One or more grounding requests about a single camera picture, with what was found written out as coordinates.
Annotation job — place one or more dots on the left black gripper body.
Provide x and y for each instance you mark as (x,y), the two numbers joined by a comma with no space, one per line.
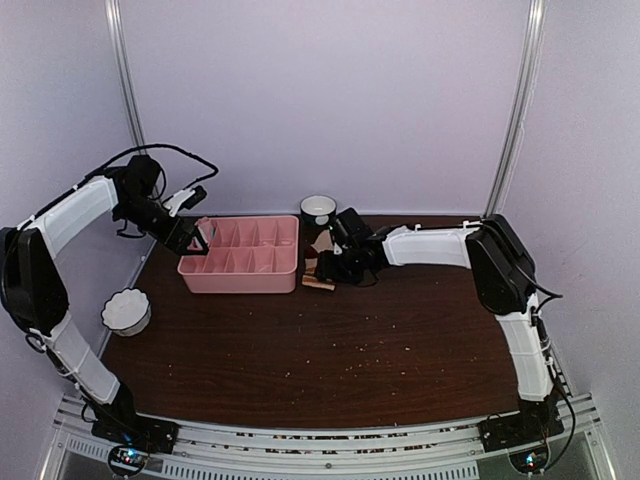
(164,234)

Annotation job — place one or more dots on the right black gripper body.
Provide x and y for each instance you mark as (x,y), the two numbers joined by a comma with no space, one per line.
(346,270)

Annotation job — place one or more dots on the pink sock with teal patches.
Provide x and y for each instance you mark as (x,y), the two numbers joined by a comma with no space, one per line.
(206,228)

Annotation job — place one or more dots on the beige striped ribbed sock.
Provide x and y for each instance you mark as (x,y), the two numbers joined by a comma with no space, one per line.
(316,257)

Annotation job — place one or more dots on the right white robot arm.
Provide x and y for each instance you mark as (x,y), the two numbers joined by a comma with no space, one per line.
(503,272)

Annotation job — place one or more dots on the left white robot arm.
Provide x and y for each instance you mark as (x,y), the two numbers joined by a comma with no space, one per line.
(34,293)

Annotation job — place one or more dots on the pink divided organizer tray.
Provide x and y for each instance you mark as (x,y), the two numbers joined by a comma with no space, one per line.
(248,255)

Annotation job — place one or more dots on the black and white bowl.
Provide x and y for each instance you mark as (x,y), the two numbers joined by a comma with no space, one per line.
(317,210)

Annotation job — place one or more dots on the white fluted bowl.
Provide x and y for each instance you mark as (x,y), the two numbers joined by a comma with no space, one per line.
(127,313)

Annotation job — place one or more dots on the left round control board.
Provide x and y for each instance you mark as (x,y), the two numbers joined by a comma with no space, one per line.
(124,460)

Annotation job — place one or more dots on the round control board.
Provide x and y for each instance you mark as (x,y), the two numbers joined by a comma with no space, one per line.
(530,461)
(124,460)

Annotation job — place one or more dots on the right round control board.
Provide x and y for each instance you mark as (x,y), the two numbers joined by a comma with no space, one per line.
(530,461)

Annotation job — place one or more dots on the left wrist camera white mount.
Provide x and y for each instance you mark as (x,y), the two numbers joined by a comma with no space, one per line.
(184,199)

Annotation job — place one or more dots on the right aluminium frame post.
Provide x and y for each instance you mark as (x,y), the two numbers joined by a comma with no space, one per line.
(525,86)

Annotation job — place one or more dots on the aluminium frame post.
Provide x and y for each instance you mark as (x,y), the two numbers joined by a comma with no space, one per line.
(118,42)
(525,86)

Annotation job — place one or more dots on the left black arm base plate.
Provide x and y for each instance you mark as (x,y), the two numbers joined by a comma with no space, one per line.
(144,433)

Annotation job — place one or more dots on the aluminium front rail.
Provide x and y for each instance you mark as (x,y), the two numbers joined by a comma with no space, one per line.
(445,450)

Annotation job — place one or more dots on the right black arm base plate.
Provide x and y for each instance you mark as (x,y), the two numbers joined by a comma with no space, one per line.
(498,432)

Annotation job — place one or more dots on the left aluminium frame post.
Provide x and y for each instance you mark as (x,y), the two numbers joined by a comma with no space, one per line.
(118,42)

